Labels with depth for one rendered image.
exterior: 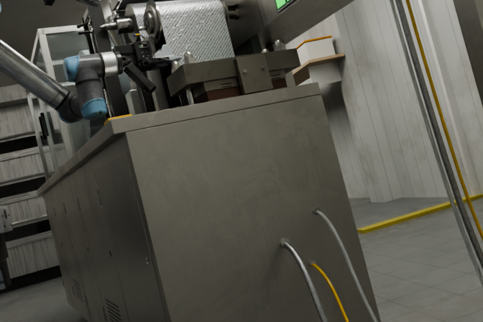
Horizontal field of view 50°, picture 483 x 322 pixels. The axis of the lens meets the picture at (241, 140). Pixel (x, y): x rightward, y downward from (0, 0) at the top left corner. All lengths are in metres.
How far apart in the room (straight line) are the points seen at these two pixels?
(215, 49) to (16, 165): 4.96
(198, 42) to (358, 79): 3.94
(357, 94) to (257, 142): 4.11
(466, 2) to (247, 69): 0.62
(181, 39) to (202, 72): 0.26
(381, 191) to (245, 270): 4.20
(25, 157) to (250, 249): 5.27
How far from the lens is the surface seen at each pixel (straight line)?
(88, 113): 1.61
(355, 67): 5.62
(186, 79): 1.52
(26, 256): 6.55
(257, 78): 1.59
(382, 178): 5.58
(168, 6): 1.81
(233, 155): 1.46
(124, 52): 1.69
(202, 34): 1.81
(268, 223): 1.50
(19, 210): 6.54
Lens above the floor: 0.70
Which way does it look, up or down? 3 degrees up
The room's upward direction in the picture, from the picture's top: 14 degrees counter-clockwise
